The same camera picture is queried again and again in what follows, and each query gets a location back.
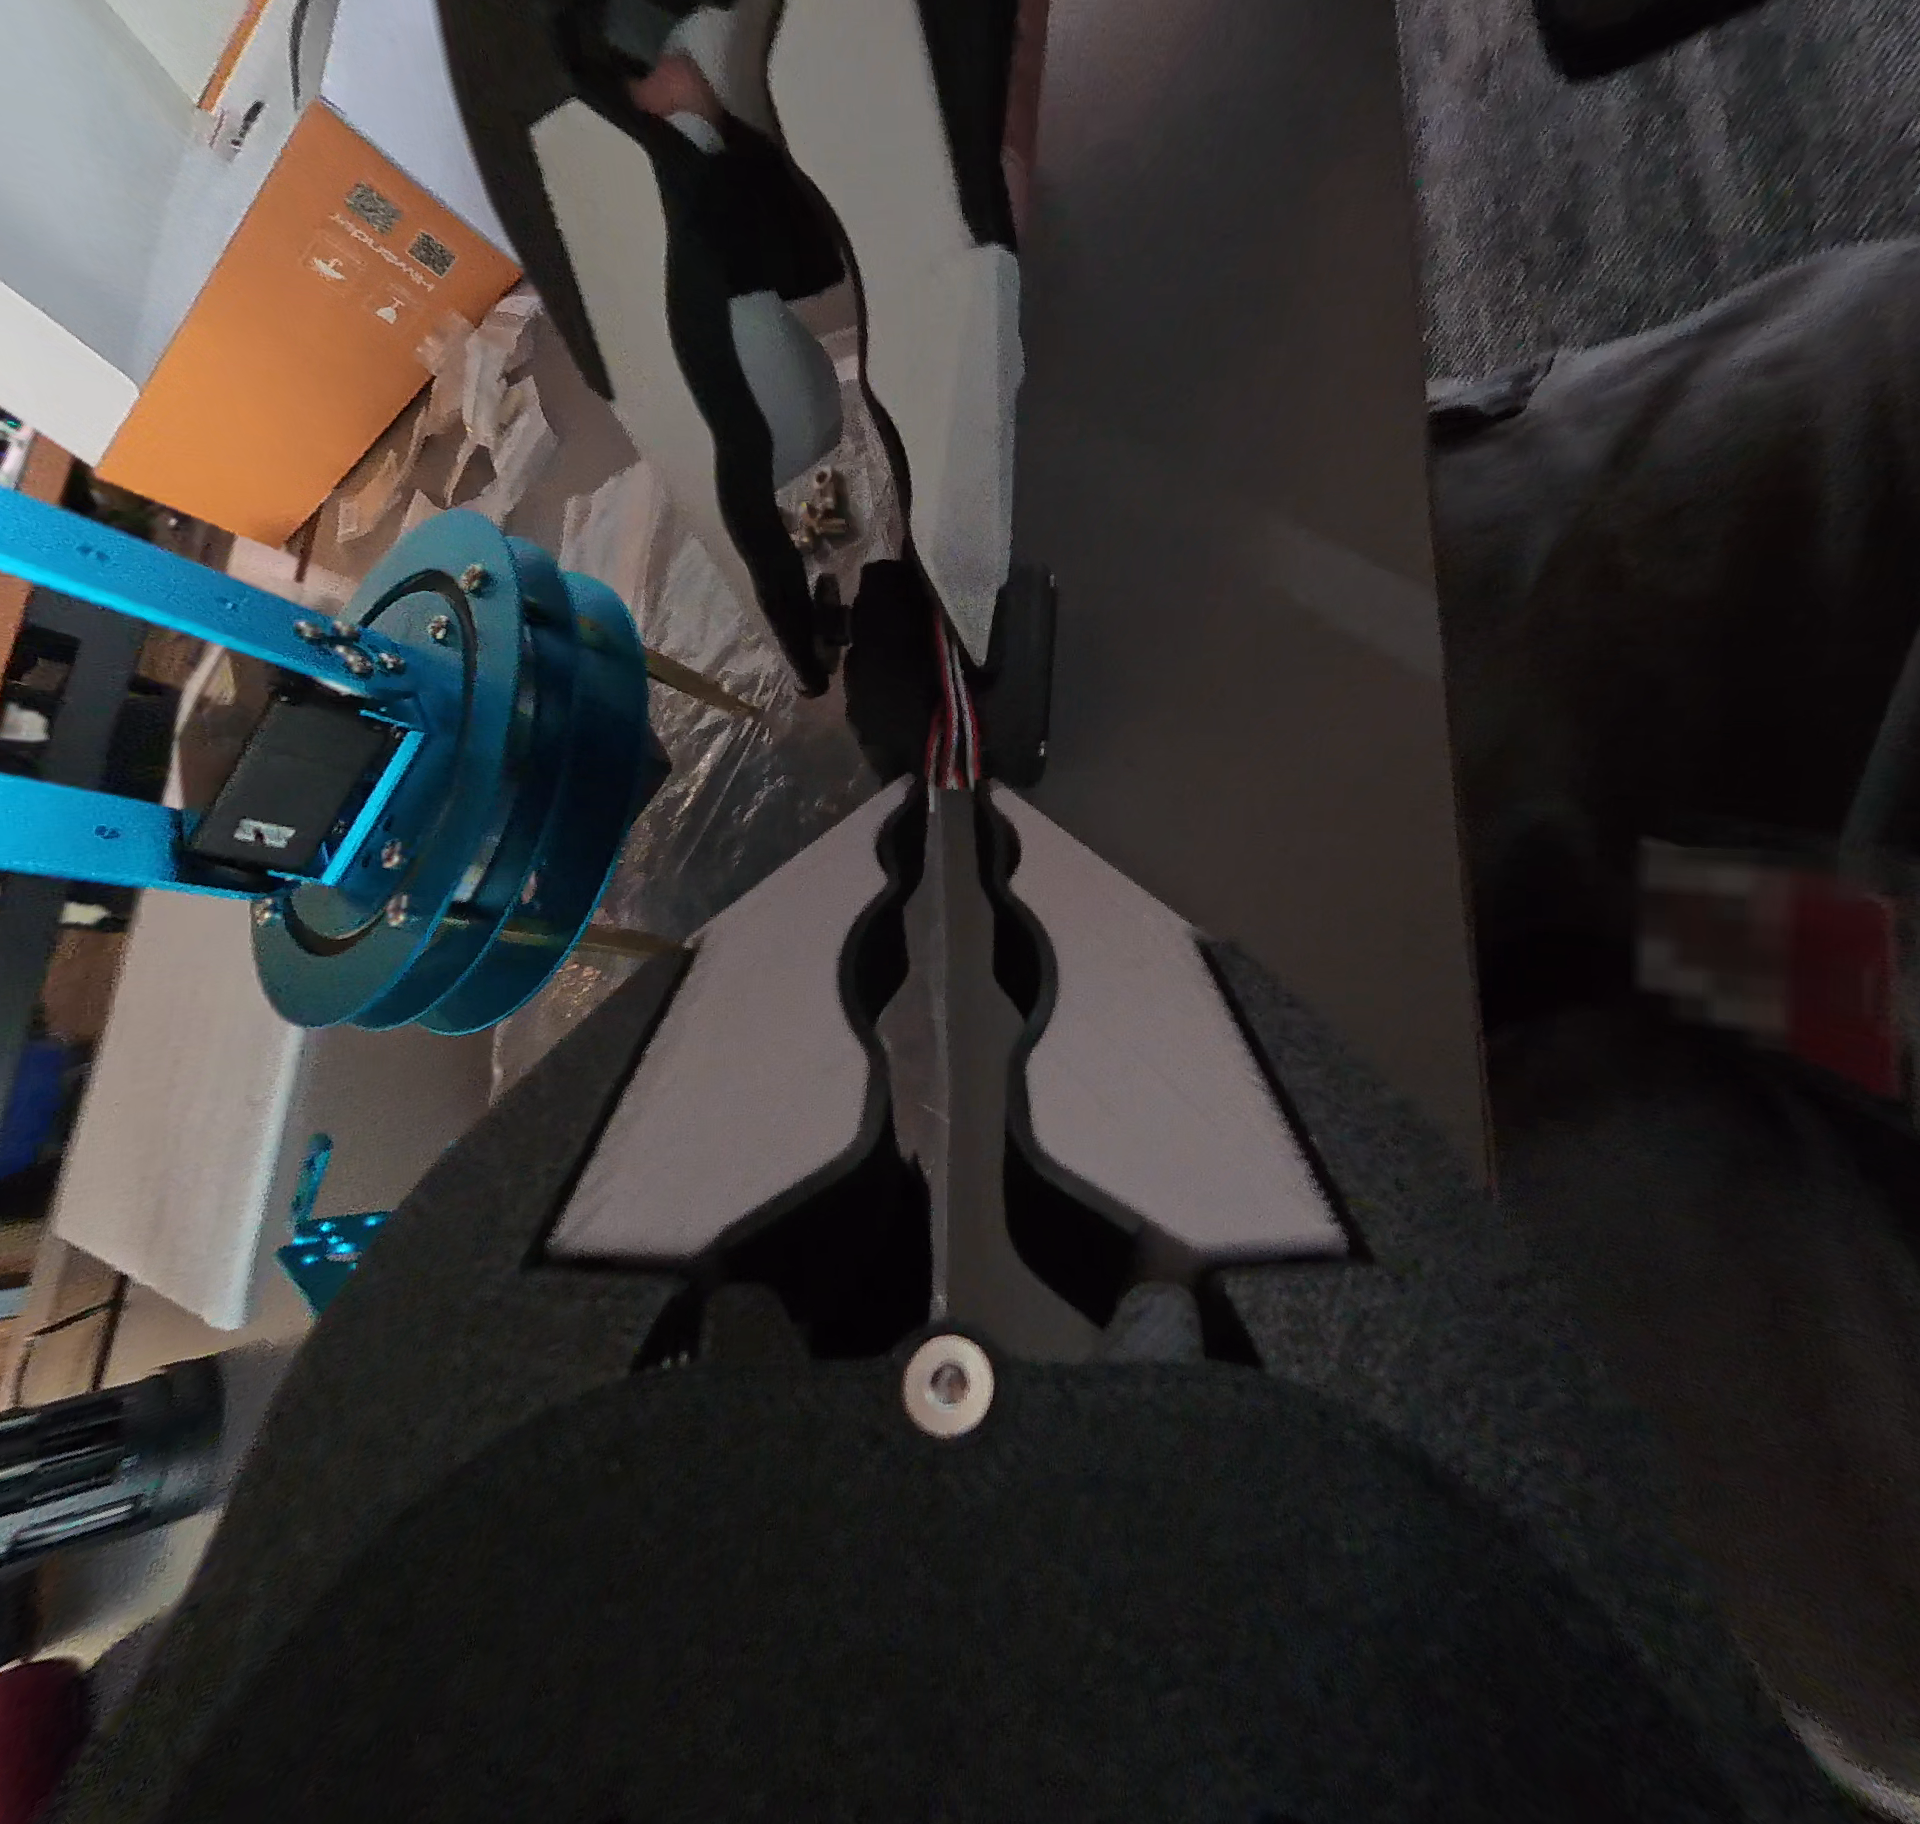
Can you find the orange and white cardboard box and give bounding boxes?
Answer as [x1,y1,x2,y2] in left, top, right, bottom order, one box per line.
[0,0,528,553]

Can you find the blue metal bracket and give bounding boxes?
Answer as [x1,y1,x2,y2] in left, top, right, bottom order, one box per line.
[274,1134,397,1317]

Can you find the large clear plastic bag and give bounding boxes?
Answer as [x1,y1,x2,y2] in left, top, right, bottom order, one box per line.
[486,458,902,1092]

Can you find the black ribbed cylinder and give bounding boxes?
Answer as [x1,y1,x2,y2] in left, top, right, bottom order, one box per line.
[0,1359,230,1564]

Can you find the blue toy robot arm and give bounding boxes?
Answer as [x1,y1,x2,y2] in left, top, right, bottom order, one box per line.
[0,488,674,1034]

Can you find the dark grey desk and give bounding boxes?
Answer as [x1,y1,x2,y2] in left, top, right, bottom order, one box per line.
[53,0,1494,1346]

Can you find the pile of small parts bags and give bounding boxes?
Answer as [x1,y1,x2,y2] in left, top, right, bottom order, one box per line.
[284,279,662,582]

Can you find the black servo motor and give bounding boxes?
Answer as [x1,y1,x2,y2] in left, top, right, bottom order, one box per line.
[817,556,1062,794]

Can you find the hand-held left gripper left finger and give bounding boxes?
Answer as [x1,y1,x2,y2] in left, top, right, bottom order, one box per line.
[542,778,921,1272]

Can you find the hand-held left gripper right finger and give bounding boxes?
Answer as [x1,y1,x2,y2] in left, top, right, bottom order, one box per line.
[982,786,1371,1339]

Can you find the red badge card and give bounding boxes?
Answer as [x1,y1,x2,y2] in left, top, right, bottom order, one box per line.
[1784,879,1904,1098]

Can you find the person's right hand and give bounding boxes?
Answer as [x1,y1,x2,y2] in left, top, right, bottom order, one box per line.
[626,50,722,135]

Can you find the person's grey trousers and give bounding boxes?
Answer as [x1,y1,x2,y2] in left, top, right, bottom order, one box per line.
[1425,241,1920,1077]

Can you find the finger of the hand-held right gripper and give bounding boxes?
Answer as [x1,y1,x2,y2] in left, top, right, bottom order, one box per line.
[765,0,1033,669]
[528,102,860,703]

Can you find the white foam sheet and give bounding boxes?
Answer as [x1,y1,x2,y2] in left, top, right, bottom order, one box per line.
[53,865,378,1333]

